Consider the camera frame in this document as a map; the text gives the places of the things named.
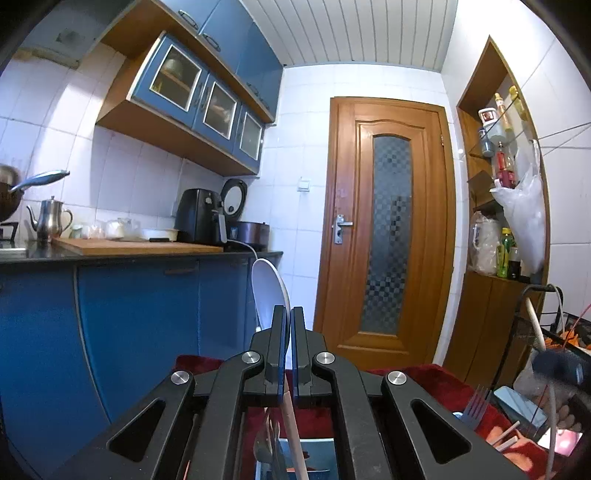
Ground grey range hood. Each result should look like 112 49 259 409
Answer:
18 0 134 65

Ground black wire rack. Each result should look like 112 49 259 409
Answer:
489 284 591 402

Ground blue kitchen cabinets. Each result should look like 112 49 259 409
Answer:
0 256 282 476
95 0 284 177

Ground blue upper kitchen cabinets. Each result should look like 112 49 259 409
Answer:
95 0 284 177

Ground red cable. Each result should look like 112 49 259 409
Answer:
561 305 591 347

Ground dark red floral blanket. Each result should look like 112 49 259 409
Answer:
173 353 583 480

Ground steel kettle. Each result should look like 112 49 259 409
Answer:
26 196 75 243

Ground white spoon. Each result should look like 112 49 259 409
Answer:
250 258 310 480

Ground wooden cutting board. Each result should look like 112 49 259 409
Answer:
51 236 225 256

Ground white plastic bag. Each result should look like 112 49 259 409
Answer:
490 138 548 275

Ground wooden door with glass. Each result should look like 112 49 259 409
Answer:
314 97 455 372

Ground wok with grey handle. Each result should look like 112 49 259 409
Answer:
0 164 71 222

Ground light blue utensil box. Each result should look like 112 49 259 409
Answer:
256 438 340 480

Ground steel fork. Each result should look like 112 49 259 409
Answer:
462 385 491 430
253 408 283 480

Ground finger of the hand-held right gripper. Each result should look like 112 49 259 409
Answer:
531 351 585 394

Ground person's right hand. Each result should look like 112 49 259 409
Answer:
554 397 583 432

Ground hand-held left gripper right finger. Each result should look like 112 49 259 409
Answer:
291 307 532 480

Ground white food bag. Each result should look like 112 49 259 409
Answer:
470 211 502 275

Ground green bottle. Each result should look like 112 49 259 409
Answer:
497 227 512 278

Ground dark kitchen countertop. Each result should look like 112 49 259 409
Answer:
0 247 283 265

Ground metal door handle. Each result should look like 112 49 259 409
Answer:
333 215 354 244

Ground black air fryer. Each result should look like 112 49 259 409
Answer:
174 188 228 246

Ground white power cable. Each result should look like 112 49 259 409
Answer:
228 239 259 261

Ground dark rice cooker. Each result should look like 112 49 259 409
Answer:
221 178 271 247

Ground blue lower kitchen cabinets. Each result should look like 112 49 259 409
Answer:
0 256 282 476

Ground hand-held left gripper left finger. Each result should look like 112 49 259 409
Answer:
48 305 288 480

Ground wooden shelf niche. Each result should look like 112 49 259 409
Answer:
441 36 552 384

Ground red bottle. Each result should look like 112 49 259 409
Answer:
495 143 517 189

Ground glass jar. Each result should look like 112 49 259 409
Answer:
107 218 139 240

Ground yellow capped bottle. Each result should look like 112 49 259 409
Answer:
493 92 511 139

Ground white dish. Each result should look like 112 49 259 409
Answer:
139 227 180 241

